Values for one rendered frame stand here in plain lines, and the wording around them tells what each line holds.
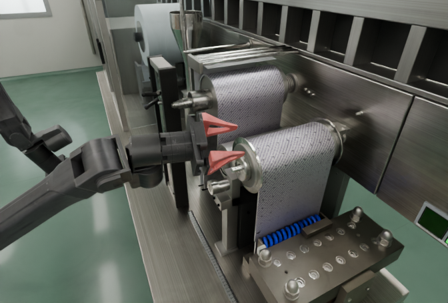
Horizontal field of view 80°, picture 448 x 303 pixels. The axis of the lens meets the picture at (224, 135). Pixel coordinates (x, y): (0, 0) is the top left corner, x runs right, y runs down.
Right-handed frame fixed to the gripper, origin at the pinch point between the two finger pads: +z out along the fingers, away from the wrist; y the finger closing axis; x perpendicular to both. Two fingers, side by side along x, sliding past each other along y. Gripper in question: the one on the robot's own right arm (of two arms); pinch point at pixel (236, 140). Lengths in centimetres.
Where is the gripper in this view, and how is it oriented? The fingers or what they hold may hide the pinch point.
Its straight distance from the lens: 52.9
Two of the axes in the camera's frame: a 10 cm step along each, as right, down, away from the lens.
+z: 9.6, -0.9, 2.7
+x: 1.9, -4.9, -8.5
